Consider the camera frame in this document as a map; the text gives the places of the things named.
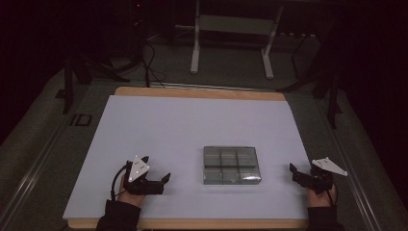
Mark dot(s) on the clear plastic compartment box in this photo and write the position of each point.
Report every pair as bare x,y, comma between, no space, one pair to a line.
231,165

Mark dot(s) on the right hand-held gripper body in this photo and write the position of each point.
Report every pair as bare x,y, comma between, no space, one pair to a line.
322,176

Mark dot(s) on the white metal stand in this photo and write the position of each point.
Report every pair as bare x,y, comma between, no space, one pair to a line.
235,25

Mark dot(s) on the metal floor rail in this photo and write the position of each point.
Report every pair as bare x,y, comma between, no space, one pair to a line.
356,179
29,179

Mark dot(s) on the person's right hand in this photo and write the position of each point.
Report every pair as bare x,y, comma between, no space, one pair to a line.
320,199

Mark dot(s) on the wooden table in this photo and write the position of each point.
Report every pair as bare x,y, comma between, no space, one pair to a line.
198,93

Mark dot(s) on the white table mat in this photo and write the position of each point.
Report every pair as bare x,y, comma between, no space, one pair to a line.
198,128

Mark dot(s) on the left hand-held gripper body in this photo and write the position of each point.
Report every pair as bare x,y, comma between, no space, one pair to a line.
138,168

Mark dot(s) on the black tripod stand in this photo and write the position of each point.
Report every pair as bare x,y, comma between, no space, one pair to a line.
330,93
81,69

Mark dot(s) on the person's left hand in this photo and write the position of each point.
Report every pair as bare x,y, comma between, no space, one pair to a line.
131,196

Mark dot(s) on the black floor socket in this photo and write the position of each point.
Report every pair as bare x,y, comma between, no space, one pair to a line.
81,119

